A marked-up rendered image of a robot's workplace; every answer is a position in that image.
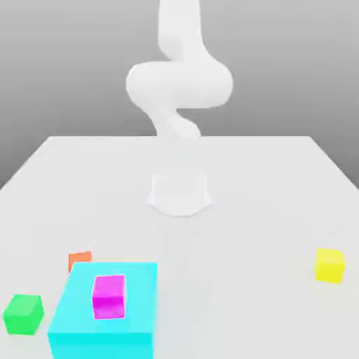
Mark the small orange cube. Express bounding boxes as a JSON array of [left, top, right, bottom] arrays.
[[68, 251, 93, 274]]

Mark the small magenta cube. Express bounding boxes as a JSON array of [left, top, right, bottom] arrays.
[[91, 275, 126, 320]]

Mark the small yellow cube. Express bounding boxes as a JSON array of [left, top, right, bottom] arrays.
[[314, 247, 346, 285]]

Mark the small green cube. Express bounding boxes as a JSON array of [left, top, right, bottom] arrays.
[[2, 294, 46, 337]]

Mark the large cyan box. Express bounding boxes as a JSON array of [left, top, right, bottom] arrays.
[[47, 262, 158, 359]]

